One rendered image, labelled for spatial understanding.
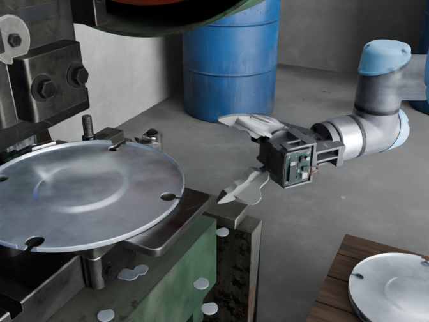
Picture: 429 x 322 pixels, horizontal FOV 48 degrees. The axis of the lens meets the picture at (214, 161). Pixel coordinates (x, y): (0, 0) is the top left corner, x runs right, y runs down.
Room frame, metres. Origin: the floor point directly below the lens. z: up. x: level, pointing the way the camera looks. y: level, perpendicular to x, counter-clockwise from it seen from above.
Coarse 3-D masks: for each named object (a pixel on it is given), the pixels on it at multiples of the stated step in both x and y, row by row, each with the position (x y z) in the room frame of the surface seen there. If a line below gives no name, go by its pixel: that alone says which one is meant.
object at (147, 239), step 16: (192, 192) 0.57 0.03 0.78; (176, 208) 0.53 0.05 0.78; (192, 208) 0.53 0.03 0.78; (160, 224) 0.49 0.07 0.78; (176, 224) 0.49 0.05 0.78; (128, 240) 0.46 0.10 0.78; (144, 240) 0.46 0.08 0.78; (160, 240) 0.46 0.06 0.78; (96, 256) 0.52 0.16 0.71; (112, 256) 0.54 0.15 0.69; (128, 256) 0.57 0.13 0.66; (96, 272) 0.52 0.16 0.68; (112, 272) 0.53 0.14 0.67; (96, 288) 0.52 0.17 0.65
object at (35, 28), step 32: (0, 0) 0.56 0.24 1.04; (32, 0) 0.60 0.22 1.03; (64, 0) 0.65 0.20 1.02; (32, 32) 0.60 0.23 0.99; (64, 32) 0.64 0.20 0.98; (0, 64) 0.55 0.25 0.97; (32, 64) 0.55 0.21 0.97; (64, 64) 0.60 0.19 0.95; (0, 96) 0.54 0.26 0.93; (32, 96) 0.54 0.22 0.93; (64, 96) 0.59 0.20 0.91; (0, 128) 0.53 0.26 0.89
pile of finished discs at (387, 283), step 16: (384, 256) 0.94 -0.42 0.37; (400, 256) 0.94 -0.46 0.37; (416, 256) 0.93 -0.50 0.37; (352, 272) 0.88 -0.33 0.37; (368, 272) 0.88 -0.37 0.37; (384, 272) 0.88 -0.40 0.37; (400, 272) 0.88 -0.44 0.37; (416, 272) 0.88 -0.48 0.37; (352, 288) 0.82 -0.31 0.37; (368, 288) 0.82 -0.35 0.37; (384, 288) 0.82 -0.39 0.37; (400, 288) 0.82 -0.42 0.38; (416, 288) 0.82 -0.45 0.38; (352, 304) 0.78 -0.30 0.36; (368, 304) 0.77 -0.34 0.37; (384, 304) 0.77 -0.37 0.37; (400, 304) 0.77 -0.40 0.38; (416, 304) 0.77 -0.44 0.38; (368, 320) 0.73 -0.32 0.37; (384, 320) 0.73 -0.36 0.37; (400, 320) 0.73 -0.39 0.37; (416, 320) 0.73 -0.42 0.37
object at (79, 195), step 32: (32, 160) 0.66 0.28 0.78; (64, 160) 0.66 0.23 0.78; (96, 160) 0.66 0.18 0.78; (128, 160) 0.66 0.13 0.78; (160, 160) 0.66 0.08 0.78; (0, 192) 0.56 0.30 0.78; (32, 192) 0.56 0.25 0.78; (64, 192) 0.55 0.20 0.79; (96, 192) 0.55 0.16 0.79; (128, 192) 0.56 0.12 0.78; (160, 192) 0.56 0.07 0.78; (0, 224) 0.49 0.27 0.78; (32, 224) 0.49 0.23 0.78; (64, 224) 0.49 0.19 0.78; (96, 224) 0.49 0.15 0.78; (128, 224) 0.49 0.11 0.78
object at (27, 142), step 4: (32, 136) 0.65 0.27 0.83; (24, 140) 0.63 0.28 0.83; (28, 140) 0.63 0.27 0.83; (32, 140) 0.65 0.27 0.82; (16, 144) 0.61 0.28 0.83; (20, 144) 0.62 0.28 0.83; (24, 144) 0.63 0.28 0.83; (28, 144) 0.63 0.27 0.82; (8, 148) 0.61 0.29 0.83; (12, 148) 0.62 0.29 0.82; (16, 148) 0.61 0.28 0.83; (20, 148) 0.62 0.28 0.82
